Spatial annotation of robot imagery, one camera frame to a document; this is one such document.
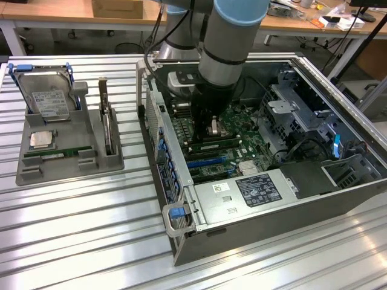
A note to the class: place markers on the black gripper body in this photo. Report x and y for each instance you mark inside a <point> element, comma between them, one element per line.
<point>208,105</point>

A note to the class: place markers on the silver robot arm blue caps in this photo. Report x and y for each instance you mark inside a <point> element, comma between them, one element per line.
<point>226,45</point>

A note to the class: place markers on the RAM slot with white clips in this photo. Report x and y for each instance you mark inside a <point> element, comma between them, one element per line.
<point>214,153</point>
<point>183,112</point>
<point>229,144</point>
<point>181,104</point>

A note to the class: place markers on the green motherboard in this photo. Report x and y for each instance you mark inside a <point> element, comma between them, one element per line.
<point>245,127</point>

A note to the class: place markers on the black expansion slot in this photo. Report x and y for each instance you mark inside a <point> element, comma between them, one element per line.
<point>202,157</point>

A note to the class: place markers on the blue expansion slot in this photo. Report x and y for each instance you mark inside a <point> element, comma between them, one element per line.
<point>208,163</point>

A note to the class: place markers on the metal disk bay cage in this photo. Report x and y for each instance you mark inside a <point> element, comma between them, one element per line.
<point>281,105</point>

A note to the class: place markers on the silver finned chipset heatsink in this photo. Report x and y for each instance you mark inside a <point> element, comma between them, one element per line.
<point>249,167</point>

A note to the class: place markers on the grey power supply unit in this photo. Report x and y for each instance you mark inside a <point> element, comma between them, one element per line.
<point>217,205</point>

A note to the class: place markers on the green graphics card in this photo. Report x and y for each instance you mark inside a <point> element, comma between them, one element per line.
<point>107,127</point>

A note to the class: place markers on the blue release latch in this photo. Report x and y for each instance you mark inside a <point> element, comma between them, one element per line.
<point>176,212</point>

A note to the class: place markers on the black plastic shroud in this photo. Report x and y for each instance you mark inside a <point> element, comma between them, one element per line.
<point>308,178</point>

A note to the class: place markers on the brown cardboard box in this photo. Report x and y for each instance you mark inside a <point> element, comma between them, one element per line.
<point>118,8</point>

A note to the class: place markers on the grey open PC case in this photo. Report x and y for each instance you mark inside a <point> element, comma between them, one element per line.
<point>272,223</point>

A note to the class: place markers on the grey parts rack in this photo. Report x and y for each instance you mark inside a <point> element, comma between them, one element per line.
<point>72,136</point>

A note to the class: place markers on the white and orange box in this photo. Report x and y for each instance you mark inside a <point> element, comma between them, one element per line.
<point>341,22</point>

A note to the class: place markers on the hard disk in blue caddy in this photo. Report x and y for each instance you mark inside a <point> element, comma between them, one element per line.
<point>45,93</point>

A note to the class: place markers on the black tripod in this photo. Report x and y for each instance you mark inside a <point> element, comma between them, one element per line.
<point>366,42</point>

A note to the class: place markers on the silver CPU chip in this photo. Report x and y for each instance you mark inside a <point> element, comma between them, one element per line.
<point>41,139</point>

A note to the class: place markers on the black monitor stand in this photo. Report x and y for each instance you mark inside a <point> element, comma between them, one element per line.
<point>364,12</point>

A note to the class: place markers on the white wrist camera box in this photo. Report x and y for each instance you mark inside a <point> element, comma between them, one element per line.
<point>178,83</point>

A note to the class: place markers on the wooden desk white frame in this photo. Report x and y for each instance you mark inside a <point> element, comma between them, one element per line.
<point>302,28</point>
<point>60,12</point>

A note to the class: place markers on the grey aluminium frame box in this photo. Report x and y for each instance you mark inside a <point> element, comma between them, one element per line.
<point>362,96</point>

